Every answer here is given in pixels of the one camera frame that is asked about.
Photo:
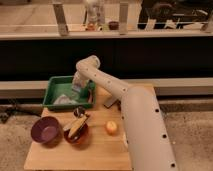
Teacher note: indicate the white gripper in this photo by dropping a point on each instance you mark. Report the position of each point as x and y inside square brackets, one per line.
[79, 81]

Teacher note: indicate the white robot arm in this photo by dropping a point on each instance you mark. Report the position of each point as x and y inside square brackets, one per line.
[146, 134]

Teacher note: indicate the green plastic tray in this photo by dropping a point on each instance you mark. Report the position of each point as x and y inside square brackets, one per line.
[59, 85]

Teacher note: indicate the white cloth in tray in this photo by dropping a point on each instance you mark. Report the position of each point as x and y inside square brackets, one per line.
[63, 99]

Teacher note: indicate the small dark round object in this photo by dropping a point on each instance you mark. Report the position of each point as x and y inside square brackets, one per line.
[79, 112]

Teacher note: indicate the red-brown bowl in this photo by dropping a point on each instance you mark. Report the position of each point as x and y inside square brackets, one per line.
[80, 137]

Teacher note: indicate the orange fruit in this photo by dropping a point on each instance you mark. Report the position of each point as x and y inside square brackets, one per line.
[111, 127]

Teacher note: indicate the background orange bottle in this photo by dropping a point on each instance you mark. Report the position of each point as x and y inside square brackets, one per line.
[91, 27]

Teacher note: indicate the purple bowl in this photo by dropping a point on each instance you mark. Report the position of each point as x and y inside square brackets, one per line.
[46, 130]

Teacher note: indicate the background dark bowl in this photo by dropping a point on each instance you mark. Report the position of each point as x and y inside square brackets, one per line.
[113, 25]

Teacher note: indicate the left metal post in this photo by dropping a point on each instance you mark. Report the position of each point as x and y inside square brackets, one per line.
[60, 18]

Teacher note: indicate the metal post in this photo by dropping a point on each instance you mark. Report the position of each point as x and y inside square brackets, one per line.
[123, 16]
[60, 18]

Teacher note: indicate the right metal post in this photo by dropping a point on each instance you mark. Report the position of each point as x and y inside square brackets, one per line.
[123, 16]

